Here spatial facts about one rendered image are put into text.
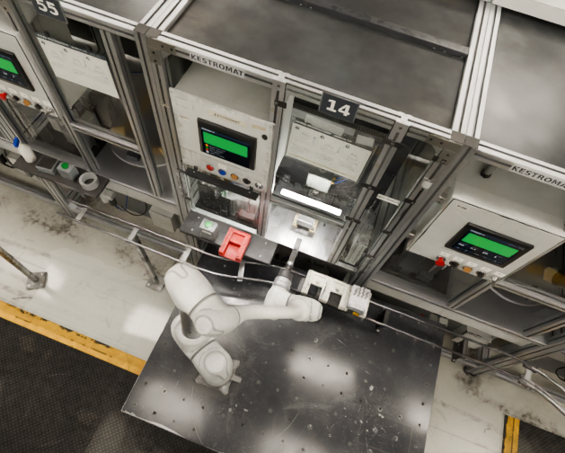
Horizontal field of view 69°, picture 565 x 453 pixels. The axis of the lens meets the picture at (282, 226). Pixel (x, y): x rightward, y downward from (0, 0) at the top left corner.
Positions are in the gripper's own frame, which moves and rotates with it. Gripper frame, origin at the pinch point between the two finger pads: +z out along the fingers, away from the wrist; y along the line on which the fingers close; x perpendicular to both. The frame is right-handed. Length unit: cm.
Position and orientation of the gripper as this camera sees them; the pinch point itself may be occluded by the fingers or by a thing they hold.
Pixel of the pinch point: (296, 246)
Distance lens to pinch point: 218.1
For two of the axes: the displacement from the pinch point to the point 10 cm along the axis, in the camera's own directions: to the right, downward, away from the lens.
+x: -9.3, -3.5, 0.8
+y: 1.0, -4.7, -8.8
